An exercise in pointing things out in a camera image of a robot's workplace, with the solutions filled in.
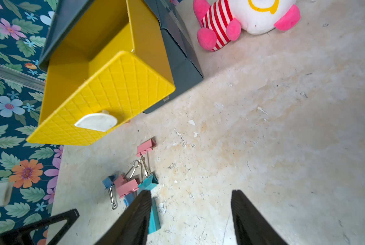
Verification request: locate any teal binder clip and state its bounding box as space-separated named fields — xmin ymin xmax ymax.
xmin=138 ymin=160 xmax=159 ymax=192
xmin=148 ymin=198 xmax=161 ymax=234

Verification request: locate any teal drawer cabinet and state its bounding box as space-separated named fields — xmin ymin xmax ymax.
xmin=38 ymin=0 xmax=204 ymax=114

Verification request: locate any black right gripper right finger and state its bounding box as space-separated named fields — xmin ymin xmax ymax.
xmin=231 ymin=190 xmax=286 ymax=245

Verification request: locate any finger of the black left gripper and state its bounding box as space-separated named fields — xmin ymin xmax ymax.
xmin=0 ymin=209 xmax=80 ymax=245

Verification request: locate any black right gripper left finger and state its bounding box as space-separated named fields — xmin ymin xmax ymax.
xmin=96 ymin=190 xmax=152 ymax=245

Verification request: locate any yellow top drawer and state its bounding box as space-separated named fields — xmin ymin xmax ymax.
xmin=27 ymin=1 xmax=175 ymax=146

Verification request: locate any white pink striped plush toy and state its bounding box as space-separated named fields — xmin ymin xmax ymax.
xmin=193 ymin=0 xmax=301 ymax=52

